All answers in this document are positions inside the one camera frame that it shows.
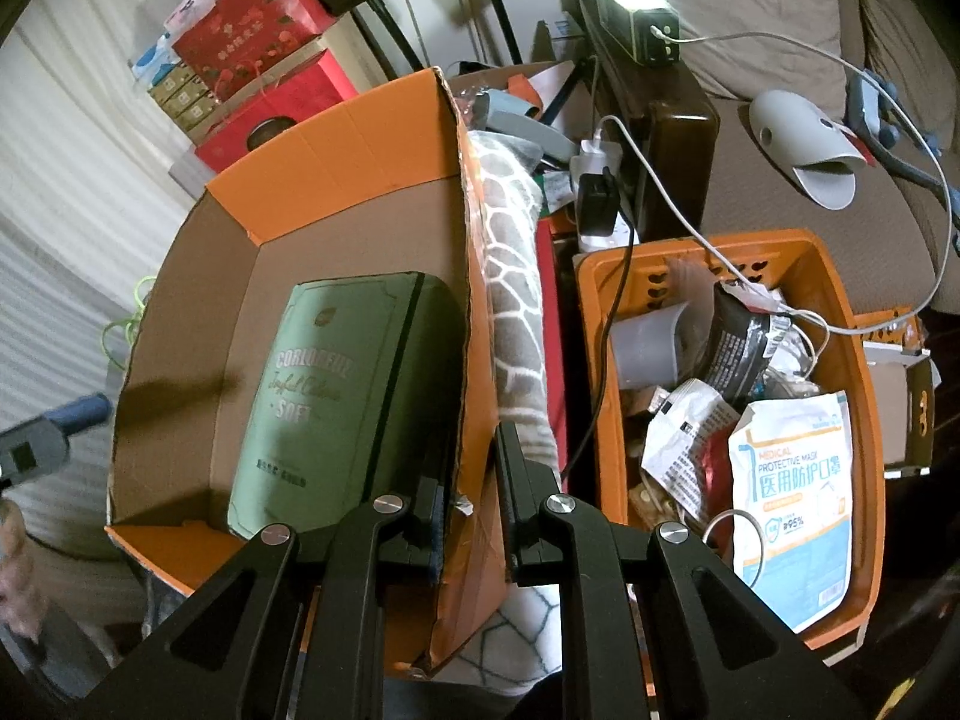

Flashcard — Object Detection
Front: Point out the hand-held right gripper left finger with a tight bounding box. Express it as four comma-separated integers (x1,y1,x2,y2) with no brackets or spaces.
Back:
82,476,455,720

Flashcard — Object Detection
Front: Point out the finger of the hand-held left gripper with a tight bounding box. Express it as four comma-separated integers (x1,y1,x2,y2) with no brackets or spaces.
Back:
41,394,113,437

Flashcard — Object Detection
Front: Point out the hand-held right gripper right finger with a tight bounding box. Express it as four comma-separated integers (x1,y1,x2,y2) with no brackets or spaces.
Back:
491,421,871,720

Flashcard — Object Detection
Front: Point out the person's left hand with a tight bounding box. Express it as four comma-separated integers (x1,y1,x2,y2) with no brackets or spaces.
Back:
0,499,44,644

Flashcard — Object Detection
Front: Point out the red flat box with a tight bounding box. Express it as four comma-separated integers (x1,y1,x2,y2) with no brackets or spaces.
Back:
536,221,582,477

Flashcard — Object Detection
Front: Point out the grey white patterned blanket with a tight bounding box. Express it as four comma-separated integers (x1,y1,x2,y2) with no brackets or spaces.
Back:
431,131,575,702

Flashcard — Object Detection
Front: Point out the green tissue pack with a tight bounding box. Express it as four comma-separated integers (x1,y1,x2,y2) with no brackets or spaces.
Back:
227,270,470,541

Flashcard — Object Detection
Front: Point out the grey plastic cup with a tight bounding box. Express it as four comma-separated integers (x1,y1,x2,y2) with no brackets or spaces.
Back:
609,302,695,391

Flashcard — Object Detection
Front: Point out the white crumpled packet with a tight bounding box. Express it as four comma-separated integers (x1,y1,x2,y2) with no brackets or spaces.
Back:
640,379,743,518

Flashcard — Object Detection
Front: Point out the black snack packet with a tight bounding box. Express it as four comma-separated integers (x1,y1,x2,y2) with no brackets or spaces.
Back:
705,281,796,402

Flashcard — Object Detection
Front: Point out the black charger adapter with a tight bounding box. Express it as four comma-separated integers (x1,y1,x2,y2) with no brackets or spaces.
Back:
576,172,625,232

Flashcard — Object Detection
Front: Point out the white blue mask packet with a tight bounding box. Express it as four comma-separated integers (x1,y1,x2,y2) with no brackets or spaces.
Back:
727,390,856,635

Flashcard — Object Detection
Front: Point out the clear plastic wrapper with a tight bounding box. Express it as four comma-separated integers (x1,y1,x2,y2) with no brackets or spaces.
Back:
750,307,831,400

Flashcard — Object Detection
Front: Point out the white power strip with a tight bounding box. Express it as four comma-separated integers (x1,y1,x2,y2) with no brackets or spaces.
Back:
570,150,638,252

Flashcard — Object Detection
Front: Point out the stack of gold patterned boxes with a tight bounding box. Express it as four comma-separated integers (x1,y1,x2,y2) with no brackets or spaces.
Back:
146,64,227,145

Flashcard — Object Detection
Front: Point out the dark brown wooden furniture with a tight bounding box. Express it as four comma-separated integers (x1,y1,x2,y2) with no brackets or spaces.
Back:
581,11,722,241

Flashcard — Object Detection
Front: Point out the brown sofa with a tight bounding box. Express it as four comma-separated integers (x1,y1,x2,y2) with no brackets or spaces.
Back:
555,0,960,316

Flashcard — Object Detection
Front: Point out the white blue tissue pack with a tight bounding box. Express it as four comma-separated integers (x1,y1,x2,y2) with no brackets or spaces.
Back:
131,0,248,85

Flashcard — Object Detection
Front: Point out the orange plastic basket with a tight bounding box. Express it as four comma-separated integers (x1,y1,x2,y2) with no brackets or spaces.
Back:
574,229,886,650

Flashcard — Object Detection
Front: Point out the brown cardboard box with clutter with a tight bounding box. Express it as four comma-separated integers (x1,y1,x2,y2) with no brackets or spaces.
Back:
442,60,593,166

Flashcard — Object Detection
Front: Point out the red patterned gift box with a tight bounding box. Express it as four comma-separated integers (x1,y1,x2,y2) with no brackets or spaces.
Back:
172,0,340,91

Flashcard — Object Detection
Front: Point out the white curved plastic device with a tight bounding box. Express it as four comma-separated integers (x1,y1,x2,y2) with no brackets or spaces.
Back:
748,88,865,211

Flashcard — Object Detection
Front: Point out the black metal stand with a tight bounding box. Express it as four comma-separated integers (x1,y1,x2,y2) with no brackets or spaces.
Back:
358,0,530,87

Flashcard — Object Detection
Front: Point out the box-shaped lit lamp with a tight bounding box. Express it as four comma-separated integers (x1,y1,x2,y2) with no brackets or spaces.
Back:
595,0,681,66

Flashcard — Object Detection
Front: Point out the blue grey flexible holder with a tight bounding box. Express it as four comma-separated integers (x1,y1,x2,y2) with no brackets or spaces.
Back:
844,67,960,200

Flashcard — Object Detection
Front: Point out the green string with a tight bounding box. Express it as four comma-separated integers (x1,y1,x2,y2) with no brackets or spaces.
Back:
100,274,160,370

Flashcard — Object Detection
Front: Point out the thin black cable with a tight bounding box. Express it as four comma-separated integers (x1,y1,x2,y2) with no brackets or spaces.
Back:
564,221,644,482

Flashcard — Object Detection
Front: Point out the white charger cable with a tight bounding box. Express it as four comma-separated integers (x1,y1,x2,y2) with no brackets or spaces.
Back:
596,115,758,297

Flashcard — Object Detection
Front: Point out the long white cable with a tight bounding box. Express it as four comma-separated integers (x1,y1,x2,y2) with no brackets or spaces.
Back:
652,26,955,338

